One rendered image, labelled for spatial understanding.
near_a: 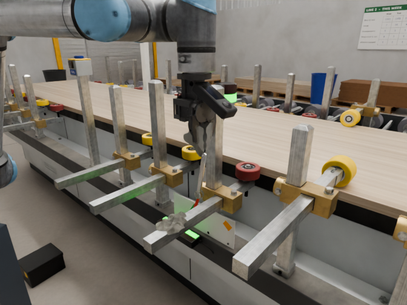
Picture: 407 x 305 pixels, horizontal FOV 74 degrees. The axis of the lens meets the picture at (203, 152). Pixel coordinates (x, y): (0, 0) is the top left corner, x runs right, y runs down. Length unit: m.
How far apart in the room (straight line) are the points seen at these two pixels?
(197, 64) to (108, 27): 0.20
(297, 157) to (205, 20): 0.36
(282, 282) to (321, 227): 0.24
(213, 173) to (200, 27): 0.39
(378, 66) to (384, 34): 0.70
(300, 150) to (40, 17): 0.60
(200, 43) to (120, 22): 0.17
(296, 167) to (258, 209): 0.42
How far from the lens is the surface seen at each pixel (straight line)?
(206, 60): 0.64
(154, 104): 0.92
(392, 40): 7.90
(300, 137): 0.62
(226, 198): 0.79
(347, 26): 8.22
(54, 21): 0.66
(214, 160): 0.78
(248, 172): 0.86
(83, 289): 1.84
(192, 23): 0.64
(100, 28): 0.57
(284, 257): 0.79
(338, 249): 0.98
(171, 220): 0.69
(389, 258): 0.94
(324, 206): 0.65
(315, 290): 0.81
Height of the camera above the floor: 1.27
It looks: 21 degrees down
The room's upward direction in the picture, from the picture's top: straight up
